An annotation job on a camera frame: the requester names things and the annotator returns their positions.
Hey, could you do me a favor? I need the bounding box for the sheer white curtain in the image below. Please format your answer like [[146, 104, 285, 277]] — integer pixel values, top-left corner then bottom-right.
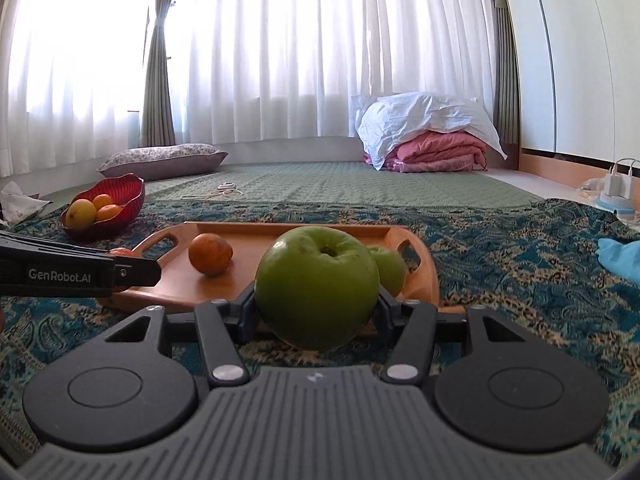
[[0, 0, 501, 178]]

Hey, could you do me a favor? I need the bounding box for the mottled brownish orange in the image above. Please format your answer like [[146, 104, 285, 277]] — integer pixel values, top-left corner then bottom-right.
[[188, 233, 234, 277]]

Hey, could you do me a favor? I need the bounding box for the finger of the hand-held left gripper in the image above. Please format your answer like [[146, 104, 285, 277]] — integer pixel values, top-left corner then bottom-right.
[[111, 254, 164, 289]]

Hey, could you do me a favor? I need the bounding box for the white cable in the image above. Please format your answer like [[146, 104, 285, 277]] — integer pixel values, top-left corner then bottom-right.
[[180, 181, 245, 200]]

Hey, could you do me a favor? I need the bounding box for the light blue round base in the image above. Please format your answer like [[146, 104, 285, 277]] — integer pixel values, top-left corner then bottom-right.
[[594, 194, 639, 214]]

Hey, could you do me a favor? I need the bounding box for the green curtain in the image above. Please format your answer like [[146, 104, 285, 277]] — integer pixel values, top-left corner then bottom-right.
[[139, 0, 177, 149], [479, 0, 522, 159]]

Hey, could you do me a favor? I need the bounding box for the red leaf-shaped bowl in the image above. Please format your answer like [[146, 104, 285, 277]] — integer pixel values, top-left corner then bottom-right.
[[60, 173, 146, 242]]

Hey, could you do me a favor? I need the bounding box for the wooden tray with handles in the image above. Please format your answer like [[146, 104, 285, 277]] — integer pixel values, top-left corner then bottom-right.
[[97, 221, 441, 337]]

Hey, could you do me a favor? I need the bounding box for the white and pink bedding pile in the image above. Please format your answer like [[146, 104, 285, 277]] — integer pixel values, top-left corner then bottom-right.
[[351, 92, 509, 171]]

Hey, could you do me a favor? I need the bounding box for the yellow mango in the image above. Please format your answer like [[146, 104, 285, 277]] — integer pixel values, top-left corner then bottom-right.
[[66, 199, 98, 231]]

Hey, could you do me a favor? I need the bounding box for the green apple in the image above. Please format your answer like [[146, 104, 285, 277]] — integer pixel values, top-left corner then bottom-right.
[[254, 226, 381, 352], [367, 246, 407, 299]]

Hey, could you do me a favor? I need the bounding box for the green quilted mat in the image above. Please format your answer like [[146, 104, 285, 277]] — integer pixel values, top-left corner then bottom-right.
[[42, 160, 547, 212]]

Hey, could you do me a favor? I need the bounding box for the folded pink blanket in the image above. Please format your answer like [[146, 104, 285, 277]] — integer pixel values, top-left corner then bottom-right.
[[363, 131, 489, 174]]

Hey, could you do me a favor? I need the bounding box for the white charger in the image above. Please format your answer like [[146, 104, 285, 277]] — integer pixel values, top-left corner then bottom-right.
[[602, 157, 640, 202]]

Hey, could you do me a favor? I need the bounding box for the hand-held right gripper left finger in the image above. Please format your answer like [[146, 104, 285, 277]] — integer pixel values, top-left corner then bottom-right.
[[105, 285, 261, 390]]

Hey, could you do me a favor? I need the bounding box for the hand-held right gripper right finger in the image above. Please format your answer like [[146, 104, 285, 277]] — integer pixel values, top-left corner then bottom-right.
[[372, 290, 523, 390]]

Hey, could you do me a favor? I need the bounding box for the crumpled white paper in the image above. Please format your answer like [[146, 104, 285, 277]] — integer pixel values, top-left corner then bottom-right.
[[0, 181, 52, 224]]

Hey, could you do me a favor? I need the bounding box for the white wardrobe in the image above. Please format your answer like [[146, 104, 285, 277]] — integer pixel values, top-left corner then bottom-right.
[[495, 0, 640, 162]]

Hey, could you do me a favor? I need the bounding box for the teal paisley blanket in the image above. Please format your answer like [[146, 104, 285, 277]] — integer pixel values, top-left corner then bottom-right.
[[0, 197, 640, 453]]

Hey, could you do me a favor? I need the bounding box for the floral pillow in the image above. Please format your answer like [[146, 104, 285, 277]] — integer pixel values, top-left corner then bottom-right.
[[98, 143, 230, 181]]

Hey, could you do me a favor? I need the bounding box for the light blue cloth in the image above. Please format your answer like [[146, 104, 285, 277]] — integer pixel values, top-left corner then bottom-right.
[[597, 238, 640, 289]]

